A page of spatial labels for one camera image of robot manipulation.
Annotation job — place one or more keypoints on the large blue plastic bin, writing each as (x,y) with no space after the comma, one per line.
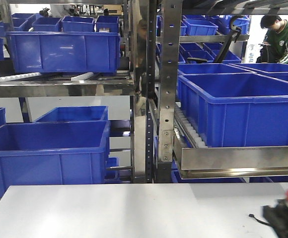
(236,110)

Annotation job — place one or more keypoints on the stainless steel shelf rack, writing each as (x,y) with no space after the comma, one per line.
(195,162)

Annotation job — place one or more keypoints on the person in green sweater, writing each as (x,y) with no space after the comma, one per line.
(275,43)

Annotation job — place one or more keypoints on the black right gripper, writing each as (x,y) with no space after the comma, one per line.
(277,217)

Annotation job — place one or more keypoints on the large blue bin upper left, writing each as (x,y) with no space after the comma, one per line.
(69,52)

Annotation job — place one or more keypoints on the large blue bin lower left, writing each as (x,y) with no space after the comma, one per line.
(53,153)

